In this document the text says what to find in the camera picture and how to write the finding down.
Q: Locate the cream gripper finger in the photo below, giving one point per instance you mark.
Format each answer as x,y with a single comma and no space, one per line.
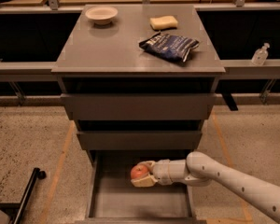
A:
144,182
149,164

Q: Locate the grey top drawer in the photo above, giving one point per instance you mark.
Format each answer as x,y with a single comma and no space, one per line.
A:
138,106

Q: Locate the clear sanitizer pump bottle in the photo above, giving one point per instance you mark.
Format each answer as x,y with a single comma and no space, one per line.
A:
260,55

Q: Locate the grey middle drawer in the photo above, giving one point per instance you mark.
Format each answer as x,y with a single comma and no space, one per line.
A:
139,140

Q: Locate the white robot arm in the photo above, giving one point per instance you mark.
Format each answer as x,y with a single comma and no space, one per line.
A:
198,169

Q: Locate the white bowl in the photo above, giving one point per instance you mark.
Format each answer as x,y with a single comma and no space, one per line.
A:
101,15

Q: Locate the grey open bottom drawer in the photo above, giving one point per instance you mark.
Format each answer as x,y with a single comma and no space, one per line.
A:
114,200

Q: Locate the black chair leg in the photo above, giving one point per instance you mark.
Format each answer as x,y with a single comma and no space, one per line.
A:
12,213

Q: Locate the red apple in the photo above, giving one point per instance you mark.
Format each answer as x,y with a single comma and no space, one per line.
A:
139,171

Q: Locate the yellow sponge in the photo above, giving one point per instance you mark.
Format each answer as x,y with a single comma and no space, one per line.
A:
162,23

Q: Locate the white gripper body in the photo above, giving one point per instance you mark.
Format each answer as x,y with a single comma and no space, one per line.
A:
160,172

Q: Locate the grey drawer cabinet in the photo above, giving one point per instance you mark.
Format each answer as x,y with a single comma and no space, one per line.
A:
123,98

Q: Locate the blue chip bag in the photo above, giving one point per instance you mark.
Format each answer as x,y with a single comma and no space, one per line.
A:
172,48

